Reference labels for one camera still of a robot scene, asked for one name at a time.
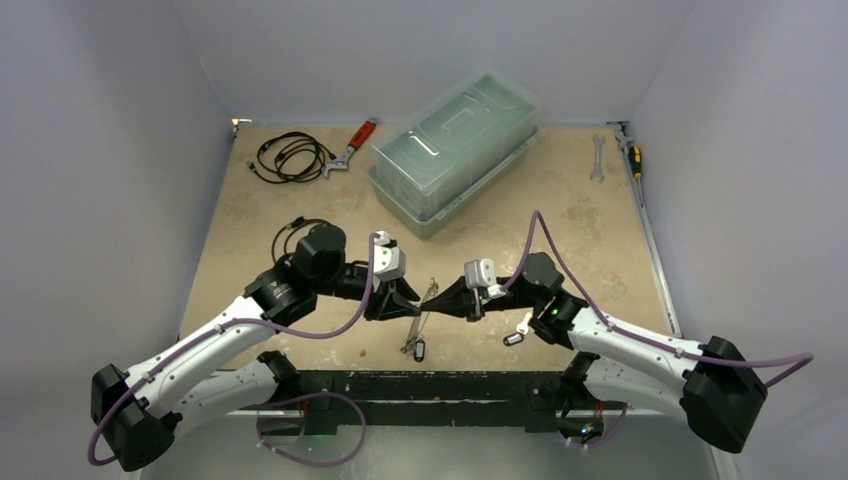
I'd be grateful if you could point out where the silver key with black tag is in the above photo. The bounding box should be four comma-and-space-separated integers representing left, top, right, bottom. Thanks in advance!
503, 313, 533, 347

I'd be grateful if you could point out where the white oval keyring holder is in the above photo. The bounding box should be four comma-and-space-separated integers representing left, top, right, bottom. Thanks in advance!
400, 277, 439, 363

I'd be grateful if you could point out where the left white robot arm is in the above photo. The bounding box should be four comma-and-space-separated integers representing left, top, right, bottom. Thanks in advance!
86, 218, 420, 472

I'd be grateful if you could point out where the silver open-end spanner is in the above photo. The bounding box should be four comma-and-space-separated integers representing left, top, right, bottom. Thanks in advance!
590, 134, 605, 183

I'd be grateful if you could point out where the clear plastic storage box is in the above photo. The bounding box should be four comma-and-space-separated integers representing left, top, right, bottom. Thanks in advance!
367, 71, 541, 240

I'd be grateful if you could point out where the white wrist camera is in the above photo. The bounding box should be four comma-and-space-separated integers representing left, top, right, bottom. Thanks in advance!
373, 231, 406, 282
464, 258, 506, 300

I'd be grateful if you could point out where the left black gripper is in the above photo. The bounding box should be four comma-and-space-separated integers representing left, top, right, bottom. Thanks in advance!
313, 263, 421, 320

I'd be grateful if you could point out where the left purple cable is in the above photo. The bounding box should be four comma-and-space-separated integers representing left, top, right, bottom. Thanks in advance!
87, 231, 382, 466

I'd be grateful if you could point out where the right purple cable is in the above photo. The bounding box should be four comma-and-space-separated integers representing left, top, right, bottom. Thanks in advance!
500, 210, 815, 390

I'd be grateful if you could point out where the black looped cable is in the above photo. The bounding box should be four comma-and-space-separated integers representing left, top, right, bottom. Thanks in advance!
270, 215, 333, 264

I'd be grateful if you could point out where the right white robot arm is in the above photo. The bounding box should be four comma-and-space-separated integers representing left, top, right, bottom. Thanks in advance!
421, 252, 768, 454

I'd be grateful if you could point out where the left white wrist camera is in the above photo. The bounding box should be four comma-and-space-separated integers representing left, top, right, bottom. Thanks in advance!
373, 231, 406, 282

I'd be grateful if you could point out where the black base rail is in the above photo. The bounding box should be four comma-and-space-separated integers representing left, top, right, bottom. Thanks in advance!
273, 370, 595, 433

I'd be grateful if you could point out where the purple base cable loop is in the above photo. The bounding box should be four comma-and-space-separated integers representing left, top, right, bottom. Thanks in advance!
255, 388, 370, 468

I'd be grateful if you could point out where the red handled adjustable wrench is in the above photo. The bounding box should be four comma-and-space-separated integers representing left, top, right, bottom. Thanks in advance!
321, 117, 379, 179

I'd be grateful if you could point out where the coiled black cable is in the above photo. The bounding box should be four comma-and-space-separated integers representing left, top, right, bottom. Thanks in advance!
248, 131, 336, 185

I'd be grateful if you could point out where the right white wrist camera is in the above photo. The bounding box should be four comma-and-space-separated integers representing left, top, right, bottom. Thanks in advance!
464, 258, 506, 300

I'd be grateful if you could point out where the yellow black screwdriver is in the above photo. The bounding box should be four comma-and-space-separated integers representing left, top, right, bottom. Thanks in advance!
628, 145, 644, 207

